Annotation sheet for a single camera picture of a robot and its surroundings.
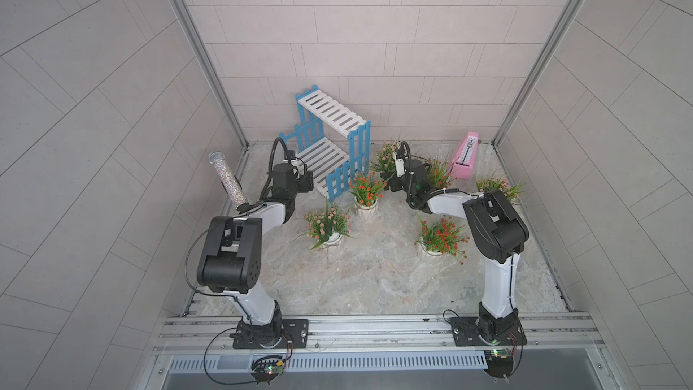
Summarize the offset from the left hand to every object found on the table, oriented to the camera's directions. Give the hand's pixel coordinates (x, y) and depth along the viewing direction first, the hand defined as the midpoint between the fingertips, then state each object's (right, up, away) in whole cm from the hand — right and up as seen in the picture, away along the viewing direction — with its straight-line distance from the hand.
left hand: (303, 167), depth 96 cm
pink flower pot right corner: (+69, -8, -11) cm, 70 cm away
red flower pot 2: (+46, -2, -11) cm, 47 cm away
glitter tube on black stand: (-17, -4, -19) cm, 26 cm away
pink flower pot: (+30, +1, -4) cm, 30 cm away
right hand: (+32, -1, +5) cm, 33 cm away
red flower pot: (+22, -7, -12) cm, 26 cm away
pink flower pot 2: (+11, -17, -17) cm, 27 cm away
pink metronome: (+60, +1, +6) cm, 60 cm away
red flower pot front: (+44, -19, -21) cm, 52 cm away
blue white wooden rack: (+7, +11, +20) cm, 24 cm away
